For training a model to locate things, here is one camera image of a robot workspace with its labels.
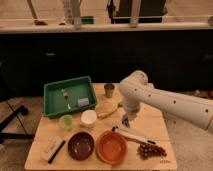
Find orange bowl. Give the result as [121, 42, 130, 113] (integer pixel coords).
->
[96, 131, 127, 165]

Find white brush with black handle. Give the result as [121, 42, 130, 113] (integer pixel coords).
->
[41, 136, 65, 163]

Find green container on counter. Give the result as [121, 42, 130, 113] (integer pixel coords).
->
[81, 16, 94, 24]

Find light green plastic cup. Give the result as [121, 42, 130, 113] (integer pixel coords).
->
[59, 115, 72, 131]

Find small metal cup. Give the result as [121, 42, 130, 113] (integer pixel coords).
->
[104, 83, 115, 98]

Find bunch of brown grapes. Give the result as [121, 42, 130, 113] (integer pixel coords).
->
[138, 143, 167, 159]

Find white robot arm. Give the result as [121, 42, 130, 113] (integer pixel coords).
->
[119, 70, 213, 134]

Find white paper cup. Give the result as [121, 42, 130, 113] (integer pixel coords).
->
[81, 110, 97, 128]

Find small utensil in tray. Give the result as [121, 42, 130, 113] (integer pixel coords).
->
[61, 89, 71, 110]

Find black chair base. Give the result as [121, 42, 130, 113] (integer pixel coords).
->
[0, 105, 34, 144]

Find grey sponge block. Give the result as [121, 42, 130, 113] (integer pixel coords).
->
[77, 98, 89, 107]

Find green plastic tray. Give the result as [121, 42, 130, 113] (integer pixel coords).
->
[43, 76, 97, 118]

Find white black-tipped utensil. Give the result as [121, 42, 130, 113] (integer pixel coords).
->
[112, 126, 156, 145]

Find dark purple bowl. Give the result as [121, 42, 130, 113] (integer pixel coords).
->
[68, 132, 95, 161]

